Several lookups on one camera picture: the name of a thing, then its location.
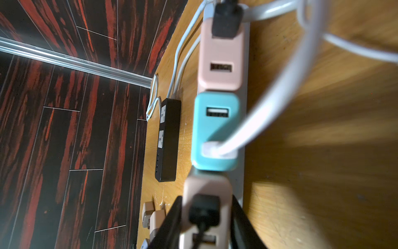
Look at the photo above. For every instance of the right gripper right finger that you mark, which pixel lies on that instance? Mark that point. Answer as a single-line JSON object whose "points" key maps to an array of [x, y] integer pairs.
{"points": [[243, 235]]}

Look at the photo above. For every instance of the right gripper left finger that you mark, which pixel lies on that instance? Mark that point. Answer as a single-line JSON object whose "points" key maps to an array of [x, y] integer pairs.
{"points": [[169, 232]]}

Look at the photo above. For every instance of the pink charger adapter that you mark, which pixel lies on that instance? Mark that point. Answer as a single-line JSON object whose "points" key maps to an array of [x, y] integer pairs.
{"points": [[156, 221], [148, 209]]}

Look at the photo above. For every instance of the white mouse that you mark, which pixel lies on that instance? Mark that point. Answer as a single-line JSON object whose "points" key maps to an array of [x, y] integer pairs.
{"points": [[145, 244]]}

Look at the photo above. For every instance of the white power strip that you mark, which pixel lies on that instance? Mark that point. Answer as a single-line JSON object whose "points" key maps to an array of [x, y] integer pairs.
{"points": [[237, 175]]}

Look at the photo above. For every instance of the black power strip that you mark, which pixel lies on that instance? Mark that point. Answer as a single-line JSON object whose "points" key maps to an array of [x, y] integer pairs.
{"points": [[167, 151]]}

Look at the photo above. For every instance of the teal adapter on white strip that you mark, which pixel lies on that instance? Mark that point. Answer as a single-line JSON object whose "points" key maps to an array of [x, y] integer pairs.
{"points": [[216, 116]]}

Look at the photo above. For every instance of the pink adapter far end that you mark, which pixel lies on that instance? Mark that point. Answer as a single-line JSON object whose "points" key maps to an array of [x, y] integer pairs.
{"points": [[221, 61]]}

